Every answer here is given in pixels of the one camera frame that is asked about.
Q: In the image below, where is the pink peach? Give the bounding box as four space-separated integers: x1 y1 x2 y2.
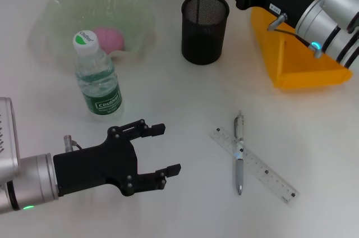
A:
91 26 125 52

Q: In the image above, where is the green label water bottle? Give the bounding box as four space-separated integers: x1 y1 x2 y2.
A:
72 30 125 121

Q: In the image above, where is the grey clear ballpoint pen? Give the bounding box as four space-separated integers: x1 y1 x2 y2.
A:
233 109 245 196

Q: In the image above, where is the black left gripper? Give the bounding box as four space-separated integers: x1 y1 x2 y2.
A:
52 119 182 198

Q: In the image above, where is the translucent green fruit plate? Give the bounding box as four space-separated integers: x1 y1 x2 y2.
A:
27 0 157 72

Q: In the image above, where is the black mesh pen holder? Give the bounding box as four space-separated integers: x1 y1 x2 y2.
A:
181 0 231 66

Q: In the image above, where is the yellow plastic storage bin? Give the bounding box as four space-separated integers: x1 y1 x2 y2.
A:
250 0 354 90

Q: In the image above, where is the clear plastic ruler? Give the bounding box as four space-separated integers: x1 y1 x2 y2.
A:
209 126 300 207

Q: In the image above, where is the left gripper cable with plug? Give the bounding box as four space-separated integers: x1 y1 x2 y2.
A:
63 134 84 154

